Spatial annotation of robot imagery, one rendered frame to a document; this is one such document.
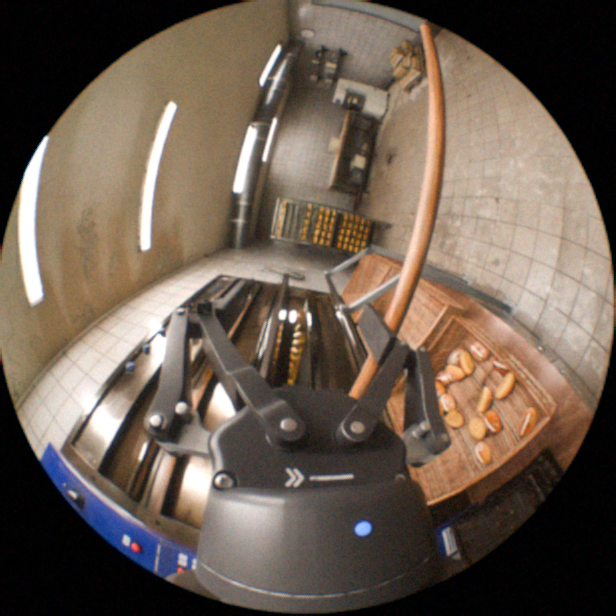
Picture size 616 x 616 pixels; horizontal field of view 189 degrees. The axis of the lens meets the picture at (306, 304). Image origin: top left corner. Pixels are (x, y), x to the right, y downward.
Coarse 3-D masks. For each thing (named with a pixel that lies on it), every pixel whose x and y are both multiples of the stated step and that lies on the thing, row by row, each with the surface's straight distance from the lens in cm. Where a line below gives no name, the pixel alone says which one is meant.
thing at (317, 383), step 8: (312, 296) 173; (312, 304) 156; (312, 312) 143; (312, 320) 132; (312, 328) 123; (312, 336) 115; (312, 344) 108; (312, 352) 103; (312, 360) 99; (312, 368) 96; (320, 368) 95; (312, 376) 94; (320, 376) 91; (312, 384) 91; (320, 384) 87
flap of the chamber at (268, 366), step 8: (288, 280) 168; (288, 288) 172; (280, 296) 122; (280, 304) 111; (280, 312) 106; (280, 320) 108; (272, 328) 88; (280, 328) 109; (272, 336) 83; (280, 336) 111; (272, 344) 78; (272, 352) 79; (264, 360) 71; (272, 360) 80; (264, 368) 68; (272, 368) 81; (264, 376) 65; (272, 376) 82; (272, 384) 83
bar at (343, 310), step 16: (400, 256) 123; (336, 272) 112; (432, 272) 76; (448, 272) 151; (384, 288) 69; (464, 288) 93; (336, 304) 72; (352, 304) 69; (496, 304) 124; (512, 304) 147; (352, 336) 53; (352, 352) 49; (384, 416) 36
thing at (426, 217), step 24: (432, 48) 59; (432, 72) 48; (432, 96) 41; (432, 120) 37; (432, 144) 33; (432, 168) 31; (432, 192) 29; (432, 216) 29; (408, 264) 28; (408, 288) 28; (360, 384) 36
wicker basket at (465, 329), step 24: (456, 336) 90; (480, 336) 75; (432, 360) 89; (504, 360) 68; (456, 384) 95; (480, 384) 88; (528, 384) 65; (456, 408) 96; (504, 408) 84; (552, 408) 75; (456, 432) 96; (504, 432) 85; (456, 456) 91; (504, 456) 81; (432, 480) 84; (456, 480) 88
